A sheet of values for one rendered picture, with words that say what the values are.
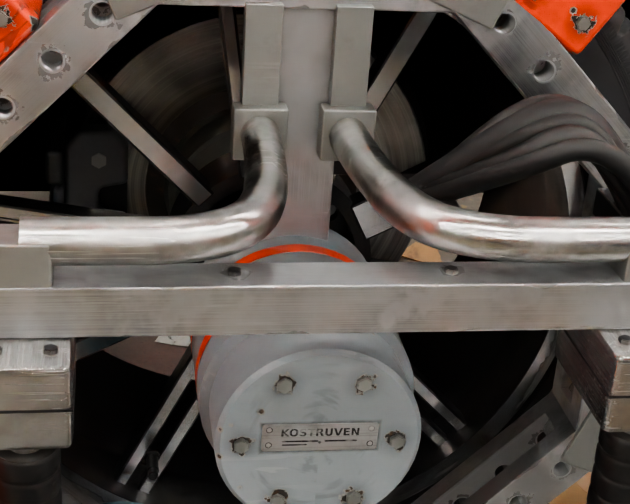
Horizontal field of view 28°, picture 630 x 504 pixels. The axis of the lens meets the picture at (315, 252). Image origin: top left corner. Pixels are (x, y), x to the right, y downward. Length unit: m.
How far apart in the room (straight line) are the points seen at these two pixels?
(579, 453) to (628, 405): 0.29
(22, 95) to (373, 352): 0.27
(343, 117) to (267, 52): 0.07
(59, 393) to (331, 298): 0.15
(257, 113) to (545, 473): 0.39
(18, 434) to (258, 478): 0.18
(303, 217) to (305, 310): 0.20
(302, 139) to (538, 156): 0.18
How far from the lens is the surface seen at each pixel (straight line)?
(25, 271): 0.66
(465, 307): 0.69
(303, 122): 0.84
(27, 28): 0.81
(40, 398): 0.66
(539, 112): 0.77
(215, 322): 0.67
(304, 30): 0.82
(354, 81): 0.82
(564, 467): 1.03
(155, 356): 2.55
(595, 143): 0.75
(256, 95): 0.82
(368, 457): 0.79
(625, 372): 0.71
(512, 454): 1.05
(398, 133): 1.13
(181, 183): 0.95
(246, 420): 0.76
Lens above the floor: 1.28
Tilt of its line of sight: 25 degrees down
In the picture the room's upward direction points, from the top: 4 degrees clockwise
